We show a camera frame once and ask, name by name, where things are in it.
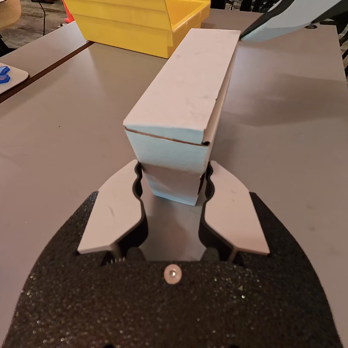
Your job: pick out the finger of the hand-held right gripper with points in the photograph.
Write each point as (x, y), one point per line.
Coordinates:
(293, 16)

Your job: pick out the large yellow plastic bin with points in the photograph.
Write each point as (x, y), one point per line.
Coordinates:
(122, 32)

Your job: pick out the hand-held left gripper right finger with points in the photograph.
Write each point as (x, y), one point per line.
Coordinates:
(233, 217)

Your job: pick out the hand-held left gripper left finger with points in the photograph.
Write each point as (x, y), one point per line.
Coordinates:
(114, 214)

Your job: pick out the orange traffic cone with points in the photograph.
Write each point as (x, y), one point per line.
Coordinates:
(69, 16)

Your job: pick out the white cardboard box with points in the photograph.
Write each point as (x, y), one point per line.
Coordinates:
(185, 81)

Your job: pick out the white mounting plate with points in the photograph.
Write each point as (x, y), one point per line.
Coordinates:
(19, 76)

